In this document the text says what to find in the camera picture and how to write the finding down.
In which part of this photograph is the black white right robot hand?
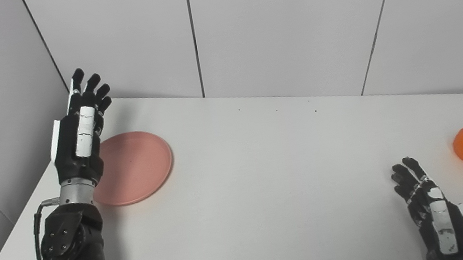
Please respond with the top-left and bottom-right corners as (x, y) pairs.
(388, 147), (463, 260)

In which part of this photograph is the pink round plate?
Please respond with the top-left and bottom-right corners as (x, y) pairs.
(83, 125), (180, 211)

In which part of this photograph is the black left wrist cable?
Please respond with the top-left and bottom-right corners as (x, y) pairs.
(27, 196), (72, 260)

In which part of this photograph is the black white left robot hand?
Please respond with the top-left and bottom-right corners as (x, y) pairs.
(36, 64), (127, 192)

